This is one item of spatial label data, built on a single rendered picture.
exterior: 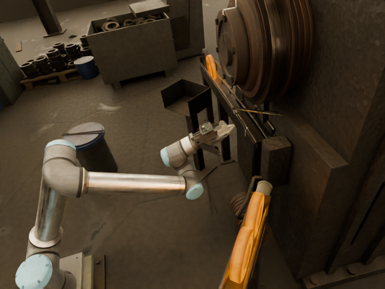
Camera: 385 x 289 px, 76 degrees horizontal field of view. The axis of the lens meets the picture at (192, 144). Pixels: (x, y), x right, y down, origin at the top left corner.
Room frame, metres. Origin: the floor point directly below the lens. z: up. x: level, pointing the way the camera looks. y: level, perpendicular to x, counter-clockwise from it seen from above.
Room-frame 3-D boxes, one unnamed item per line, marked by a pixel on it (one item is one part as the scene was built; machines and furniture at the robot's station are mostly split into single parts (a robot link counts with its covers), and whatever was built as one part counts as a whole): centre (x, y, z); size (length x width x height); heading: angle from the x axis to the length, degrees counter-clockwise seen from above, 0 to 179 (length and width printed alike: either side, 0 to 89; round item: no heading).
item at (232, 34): (0.96, -0.21, 1.11); 0.28 x 0.06 x 0.28; 4
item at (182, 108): (1.47, -0.02, 0.36); 0.26 x 0.20 x 0.72; 39
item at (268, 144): (0.73, -0.34, 0.68); 0.11 x 0.08 x 0.24; 94
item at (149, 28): (3.66, 0.56, 0.39); 1.03 x 0.83 x 0.79; 98
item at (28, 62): (4.23, 1.85, 0.22); 1.20 x 0.81 x 0.44; 99
